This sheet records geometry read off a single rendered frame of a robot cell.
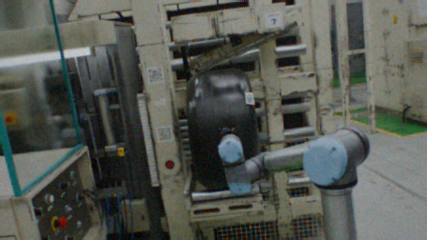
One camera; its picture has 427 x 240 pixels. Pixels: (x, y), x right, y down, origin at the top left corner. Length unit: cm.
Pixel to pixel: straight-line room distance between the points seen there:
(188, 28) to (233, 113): 63
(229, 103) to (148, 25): 53
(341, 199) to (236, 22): 129
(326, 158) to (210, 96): 85
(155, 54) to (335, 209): 115
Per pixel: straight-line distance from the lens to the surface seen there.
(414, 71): 643
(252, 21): 215
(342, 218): 113
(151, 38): 191
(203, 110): 174
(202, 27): 215
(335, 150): 104
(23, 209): 133
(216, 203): 197
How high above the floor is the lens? 166
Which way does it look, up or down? 12 degrees down
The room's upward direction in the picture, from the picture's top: 7 degrees counter-clockwise
